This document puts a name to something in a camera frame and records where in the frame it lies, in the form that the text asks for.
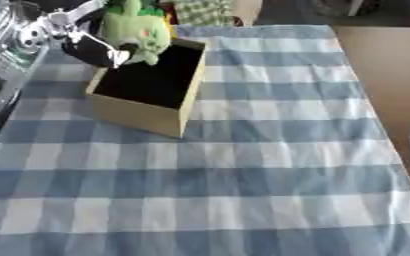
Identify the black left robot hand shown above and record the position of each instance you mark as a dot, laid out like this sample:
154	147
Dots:
89	50

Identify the light green soft toy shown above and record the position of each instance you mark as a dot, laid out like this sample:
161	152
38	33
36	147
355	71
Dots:
135	31

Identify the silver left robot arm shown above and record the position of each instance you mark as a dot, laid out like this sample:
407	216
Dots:
7	50

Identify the tan cardboard box black inside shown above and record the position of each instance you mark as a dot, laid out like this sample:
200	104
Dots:
150	86

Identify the green white checked cloth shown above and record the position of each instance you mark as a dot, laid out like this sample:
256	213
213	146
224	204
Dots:
205	12

